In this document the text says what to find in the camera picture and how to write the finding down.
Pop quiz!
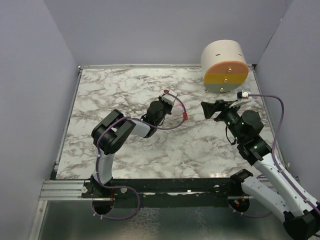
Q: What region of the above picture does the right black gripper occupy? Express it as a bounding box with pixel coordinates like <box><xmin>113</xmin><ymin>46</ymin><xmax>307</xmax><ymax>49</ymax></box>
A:
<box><xmin>202</xmin><ymin>99</ymin><xmax>244</xmax><ymax>142</ymax></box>

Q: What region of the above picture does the red tag key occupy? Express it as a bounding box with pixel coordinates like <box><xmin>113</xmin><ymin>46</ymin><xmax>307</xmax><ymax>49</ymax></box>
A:
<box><xmin>183</xmin><ymin>112</ymin><xmax>188</xmax><ymax>121</ymax></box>

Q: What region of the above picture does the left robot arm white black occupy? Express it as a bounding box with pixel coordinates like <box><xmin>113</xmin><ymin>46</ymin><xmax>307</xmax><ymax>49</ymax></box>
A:
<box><xmin>90</xmin><ymin>96</ymin><xmax>175</xmax><ymax>198</ymax></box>

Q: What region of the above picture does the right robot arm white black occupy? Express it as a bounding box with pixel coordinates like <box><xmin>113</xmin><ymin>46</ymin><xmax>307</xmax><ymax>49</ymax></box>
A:
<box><xmin>201</xmin><ymin>100</ymin><xmax>320</xmax><ymax>240</ymax></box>

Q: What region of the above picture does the round beige drawer box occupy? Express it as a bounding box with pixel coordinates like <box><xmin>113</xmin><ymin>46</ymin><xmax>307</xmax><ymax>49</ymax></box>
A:
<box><xmin>200</xmin><ymin>39</ymin><xmax>249</xmax><ymax>93</ymax></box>

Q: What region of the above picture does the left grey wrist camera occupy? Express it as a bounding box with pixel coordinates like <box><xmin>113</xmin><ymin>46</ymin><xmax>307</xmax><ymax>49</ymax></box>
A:
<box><xmin>160</xmin><ymin>90</ymin><xmax>178</xmax><ymax>106</ymax></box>

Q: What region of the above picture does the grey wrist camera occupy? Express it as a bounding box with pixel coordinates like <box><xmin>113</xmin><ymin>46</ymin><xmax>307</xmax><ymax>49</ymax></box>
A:
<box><xmin>160</xmin><ymin>90</ymin><xmax>178</xmax><ymax>106</ymax></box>
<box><xmin>230</xmin><ymin>88</ymin><xmax>252</xmax><ymax>108</ymax></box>

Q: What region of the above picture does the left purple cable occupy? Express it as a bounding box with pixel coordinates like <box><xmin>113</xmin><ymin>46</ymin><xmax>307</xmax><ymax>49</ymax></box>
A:
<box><xmin>96</xmin><ymin>94</ymin><xmax>188</xmax><ymax>191</ymax></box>

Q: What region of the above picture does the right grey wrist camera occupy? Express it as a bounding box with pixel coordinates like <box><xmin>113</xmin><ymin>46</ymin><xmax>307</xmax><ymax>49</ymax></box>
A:
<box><xmin>230</xmin><ymin>88</ymin><xmax>252</xmax><ymax>108</ymax></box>

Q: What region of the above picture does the black mounting rail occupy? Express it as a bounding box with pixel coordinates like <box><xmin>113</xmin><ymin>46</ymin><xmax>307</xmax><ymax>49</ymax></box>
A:
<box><xmin>81</xmin><ymin>177</ymin><xmax>245</xmax><ymax>209</ymax></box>

